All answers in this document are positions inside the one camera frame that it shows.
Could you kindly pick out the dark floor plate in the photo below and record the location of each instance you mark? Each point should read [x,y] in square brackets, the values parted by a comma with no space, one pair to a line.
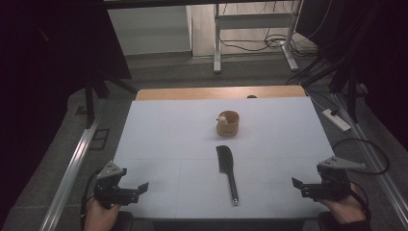
[99,138]

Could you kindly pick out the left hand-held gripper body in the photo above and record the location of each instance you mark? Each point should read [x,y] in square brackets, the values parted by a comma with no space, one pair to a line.
[110,189]

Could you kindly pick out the black tripod stand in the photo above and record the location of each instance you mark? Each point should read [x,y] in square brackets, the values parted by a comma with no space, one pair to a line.
[93,93]

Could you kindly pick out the small dark knob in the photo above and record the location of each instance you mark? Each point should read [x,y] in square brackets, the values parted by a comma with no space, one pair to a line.
[251,96]

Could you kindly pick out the black curtain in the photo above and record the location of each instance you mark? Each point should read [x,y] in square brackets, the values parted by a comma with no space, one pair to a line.
[369,48]
[48,80]

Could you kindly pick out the person's right hand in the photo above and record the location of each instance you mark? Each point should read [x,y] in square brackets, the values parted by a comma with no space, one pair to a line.
[344,208]

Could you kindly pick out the white power strip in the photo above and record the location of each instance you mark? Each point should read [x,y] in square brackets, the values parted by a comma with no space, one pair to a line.
[336,120]

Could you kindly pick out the white metal desk frame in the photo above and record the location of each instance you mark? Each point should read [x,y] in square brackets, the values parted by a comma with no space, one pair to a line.
[253,22]

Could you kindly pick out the person's dark clothed leg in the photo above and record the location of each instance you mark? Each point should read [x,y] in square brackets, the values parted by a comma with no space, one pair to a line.
[325,222]
[125,222]

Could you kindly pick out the black metal stand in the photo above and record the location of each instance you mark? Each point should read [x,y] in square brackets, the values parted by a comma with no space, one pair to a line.
[349,86]

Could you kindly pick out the small beige figure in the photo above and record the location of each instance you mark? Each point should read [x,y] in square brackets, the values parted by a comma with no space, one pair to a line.
[222,120]

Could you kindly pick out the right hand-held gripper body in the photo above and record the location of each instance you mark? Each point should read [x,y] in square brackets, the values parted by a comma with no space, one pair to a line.
[332,186]

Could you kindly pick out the white table mat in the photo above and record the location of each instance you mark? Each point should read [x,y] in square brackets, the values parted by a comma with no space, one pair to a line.
[192,154]

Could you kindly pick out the person's left hand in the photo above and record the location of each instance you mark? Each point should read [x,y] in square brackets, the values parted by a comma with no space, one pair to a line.
[101,216]

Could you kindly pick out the wooden cup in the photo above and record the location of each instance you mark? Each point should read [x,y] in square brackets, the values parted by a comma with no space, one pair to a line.
[228,125]

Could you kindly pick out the aluminium floor rail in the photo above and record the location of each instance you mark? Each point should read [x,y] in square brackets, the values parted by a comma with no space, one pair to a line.
[372,154]
[69,176]

